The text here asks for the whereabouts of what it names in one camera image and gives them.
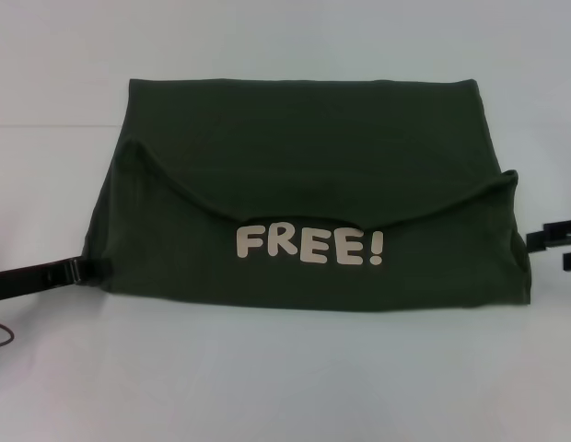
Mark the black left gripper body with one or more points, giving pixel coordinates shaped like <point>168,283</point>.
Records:
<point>32,278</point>

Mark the dark green t-shirt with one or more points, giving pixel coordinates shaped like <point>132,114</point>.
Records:
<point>175,207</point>

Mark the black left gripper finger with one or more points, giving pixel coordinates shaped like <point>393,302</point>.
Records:
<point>96,269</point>

